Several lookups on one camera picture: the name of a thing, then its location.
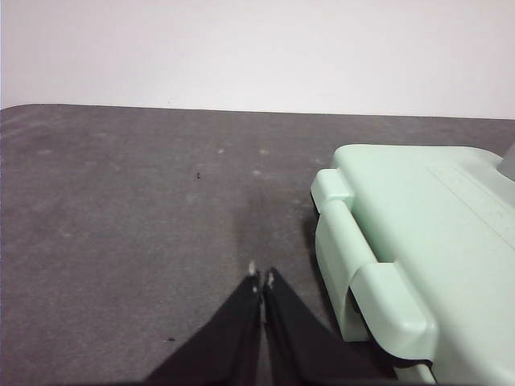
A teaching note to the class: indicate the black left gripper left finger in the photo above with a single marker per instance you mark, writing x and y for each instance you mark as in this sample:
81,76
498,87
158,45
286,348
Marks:
229,342

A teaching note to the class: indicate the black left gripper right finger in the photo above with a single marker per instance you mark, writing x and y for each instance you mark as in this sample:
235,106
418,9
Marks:
297,346

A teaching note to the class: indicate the mint green breakfast machine base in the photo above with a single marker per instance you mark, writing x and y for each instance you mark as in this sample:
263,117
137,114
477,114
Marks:
334,257

